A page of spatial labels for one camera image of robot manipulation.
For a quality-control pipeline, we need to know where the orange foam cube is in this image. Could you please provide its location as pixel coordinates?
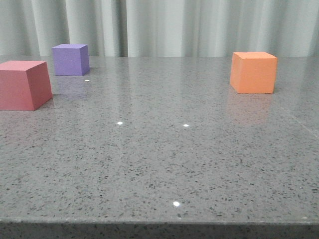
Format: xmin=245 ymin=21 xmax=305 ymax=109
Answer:
xmin=230 ymin=52 xmax=278 ymax=94

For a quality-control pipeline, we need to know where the purple foam cube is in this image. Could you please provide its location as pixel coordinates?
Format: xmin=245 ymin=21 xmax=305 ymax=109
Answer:
xmin=51 ymin=44 xmax=90 ymax=76

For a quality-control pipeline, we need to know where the red foam cube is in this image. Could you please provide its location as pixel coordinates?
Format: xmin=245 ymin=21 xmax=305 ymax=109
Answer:
xmin=0 ymin=60 xmax=53 ymax=111

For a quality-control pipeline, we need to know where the grey-white curtain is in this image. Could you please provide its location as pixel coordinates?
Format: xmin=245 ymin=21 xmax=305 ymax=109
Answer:
xmin=0 ymin=0 xmax=319 ymax=57

